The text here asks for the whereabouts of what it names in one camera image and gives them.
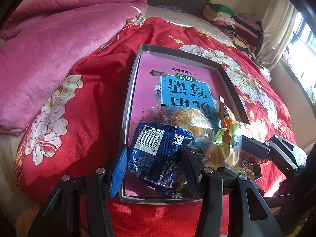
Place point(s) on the grey tray with pink book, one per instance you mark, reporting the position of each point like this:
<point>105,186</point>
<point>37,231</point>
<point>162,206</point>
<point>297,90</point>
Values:
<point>184,87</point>

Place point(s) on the pile of folded clothes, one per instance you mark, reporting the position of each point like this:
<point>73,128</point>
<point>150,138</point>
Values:
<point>244,33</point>

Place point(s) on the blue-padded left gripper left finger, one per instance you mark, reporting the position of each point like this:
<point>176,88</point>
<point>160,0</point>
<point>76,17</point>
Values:
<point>60,214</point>

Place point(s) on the green pea snack packet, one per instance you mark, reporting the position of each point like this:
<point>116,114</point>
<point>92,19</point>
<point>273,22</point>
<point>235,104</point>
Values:
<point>196,151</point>

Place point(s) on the cream curtain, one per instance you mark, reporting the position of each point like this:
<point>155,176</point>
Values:
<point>277,25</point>

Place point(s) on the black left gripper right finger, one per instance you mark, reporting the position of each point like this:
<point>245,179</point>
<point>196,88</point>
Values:
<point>249,214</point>

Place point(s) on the yellow rice cracker packet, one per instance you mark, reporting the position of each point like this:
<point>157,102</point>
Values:
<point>226,115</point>

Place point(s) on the red floral bedspread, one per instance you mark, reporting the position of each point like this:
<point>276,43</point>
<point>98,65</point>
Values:
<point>78,128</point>

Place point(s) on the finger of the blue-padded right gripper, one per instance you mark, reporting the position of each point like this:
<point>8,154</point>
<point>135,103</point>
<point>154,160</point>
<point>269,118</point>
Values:
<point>288,157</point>

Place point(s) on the red candy packet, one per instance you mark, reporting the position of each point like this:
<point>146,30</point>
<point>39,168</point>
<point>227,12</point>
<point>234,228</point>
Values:
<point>249,160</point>

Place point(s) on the clear bag nut cookie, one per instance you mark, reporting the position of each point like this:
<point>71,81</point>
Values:
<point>193,120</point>

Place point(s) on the green label pastry packet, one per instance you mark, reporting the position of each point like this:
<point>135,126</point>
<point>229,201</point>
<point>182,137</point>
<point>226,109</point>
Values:
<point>225,148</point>

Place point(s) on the window with bars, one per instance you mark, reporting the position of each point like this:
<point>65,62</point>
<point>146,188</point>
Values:
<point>300,55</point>

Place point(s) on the pink quilt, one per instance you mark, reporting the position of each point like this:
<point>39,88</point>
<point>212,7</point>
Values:
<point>43,39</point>

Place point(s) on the blue snack packet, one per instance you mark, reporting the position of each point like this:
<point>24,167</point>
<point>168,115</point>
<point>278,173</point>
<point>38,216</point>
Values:
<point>154,154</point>

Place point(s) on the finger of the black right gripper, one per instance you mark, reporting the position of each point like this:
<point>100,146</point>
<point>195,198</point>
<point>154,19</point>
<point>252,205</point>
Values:
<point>255,148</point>

